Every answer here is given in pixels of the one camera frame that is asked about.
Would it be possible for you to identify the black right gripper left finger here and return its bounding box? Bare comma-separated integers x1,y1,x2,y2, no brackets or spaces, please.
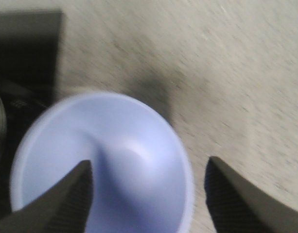
0,160,93,233

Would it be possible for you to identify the blue ceramic bowl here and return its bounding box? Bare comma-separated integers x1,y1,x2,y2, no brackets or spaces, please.
10,92,194,233

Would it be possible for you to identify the black glass gas stove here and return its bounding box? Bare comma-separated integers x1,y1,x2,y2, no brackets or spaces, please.
0,9,63,219

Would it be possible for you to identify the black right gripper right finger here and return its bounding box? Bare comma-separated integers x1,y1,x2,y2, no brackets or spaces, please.
204,156,298,233

